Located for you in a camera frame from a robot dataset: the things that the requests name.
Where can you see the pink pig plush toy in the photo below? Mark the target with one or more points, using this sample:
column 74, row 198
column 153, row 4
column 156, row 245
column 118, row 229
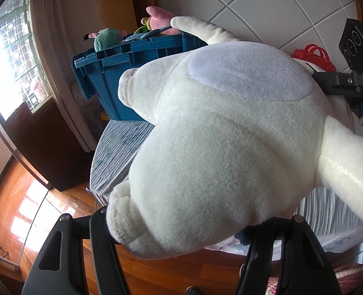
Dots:
column 106, row 38

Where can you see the green plush toy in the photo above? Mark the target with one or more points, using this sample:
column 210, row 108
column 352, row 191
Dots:
column 140, row 30

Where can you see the pale curtain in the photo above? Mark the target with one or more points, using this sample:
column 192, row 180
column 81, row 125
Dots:
column 58, row 67

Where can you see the blue plastic crate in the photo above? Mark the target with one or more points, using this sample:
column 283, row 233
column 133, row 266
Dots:
column 107, row 76

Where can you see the red toy suitcase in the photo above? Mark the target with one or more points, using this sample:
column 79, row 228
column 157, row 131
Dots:
column 316, row 53

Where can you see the window with grille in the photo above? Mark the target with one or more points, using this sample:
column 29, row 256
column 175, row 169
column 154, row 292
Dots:
column 12, row 37

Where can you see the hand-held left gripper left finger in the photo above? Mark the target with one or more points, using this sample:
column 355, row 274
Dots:
column 103, row 239

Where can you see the white cat plush toy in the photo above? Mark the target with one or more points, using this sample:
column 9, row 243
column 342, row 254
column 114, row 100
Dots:
column 230, row 129

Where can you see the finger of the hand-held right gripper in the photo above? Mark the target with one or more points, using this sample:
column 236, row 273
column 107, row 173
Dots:
column 335, row 81

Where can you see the pink cloth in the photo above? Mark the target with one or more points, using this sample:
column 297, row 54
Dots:
column 350, row 278

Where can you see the wooden headboard frame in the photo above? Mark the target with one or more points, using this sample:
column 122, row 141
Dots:
column 117, row 3

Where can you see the dark wooden cabinet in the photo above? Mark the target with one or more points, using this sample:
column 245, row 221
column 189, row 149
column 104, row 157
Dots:
column 46, row 147

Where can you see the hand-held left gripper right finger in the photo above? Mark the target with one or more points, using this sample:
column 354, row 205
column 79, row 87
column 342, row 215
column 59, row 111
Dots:
column 261, row 239

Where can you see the light blue toy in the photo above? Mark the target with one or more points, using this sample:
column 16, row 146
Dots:
column 144, row 33

